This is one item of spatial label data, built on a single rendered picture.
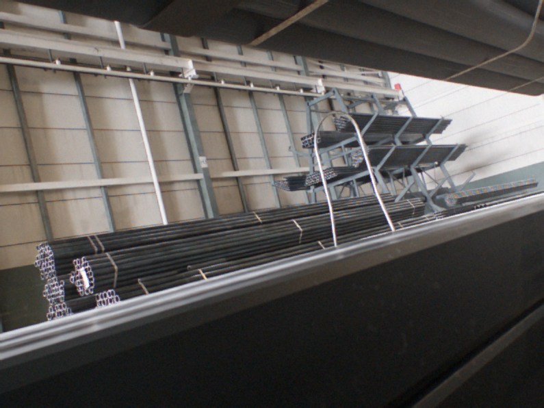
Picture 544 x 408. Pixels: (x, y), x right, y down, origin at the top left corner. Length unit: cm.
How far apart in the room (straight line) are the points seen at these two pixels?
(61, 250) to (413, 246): 508
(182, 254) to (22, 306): 735
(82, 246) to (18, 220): 749
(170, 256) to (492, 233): 499
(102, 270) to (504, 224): 461
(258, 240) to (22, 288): 719
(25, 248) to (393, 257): 1255
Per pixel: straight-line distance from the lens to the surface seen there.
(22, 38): 1349
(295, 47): 177
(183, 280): 515
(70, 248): 526
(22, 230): 1274
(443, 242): 19
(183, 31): 147
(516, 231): 25
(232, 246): 570
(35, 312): 1240
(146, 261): 502
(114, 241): 549
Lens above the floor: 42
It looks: 5 degrees up
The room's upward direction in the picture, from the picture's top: 14 degrees counter-clockwise
